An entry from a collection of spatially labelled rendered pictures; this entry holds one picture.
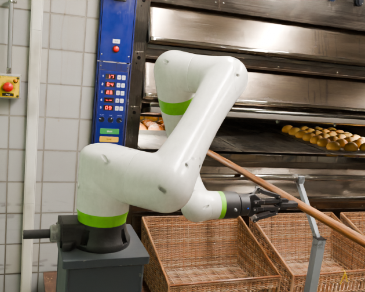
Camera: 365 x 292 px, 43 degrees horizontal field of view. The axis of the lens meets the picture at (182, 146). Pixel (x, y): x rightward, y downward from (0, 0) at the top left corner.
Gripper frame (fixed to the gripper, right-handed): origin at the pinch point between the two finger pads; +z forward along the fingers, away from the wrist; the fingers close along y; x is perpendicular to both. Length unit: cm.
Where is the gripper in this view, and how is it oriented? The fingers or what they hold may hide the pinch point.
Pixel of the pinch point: (287, 203)
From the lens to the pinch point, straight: 170.9
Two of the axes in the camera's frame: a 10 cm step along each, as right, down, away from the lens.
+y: -1.1, 9.7, 2.0
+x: 3.4, 2.3, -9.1
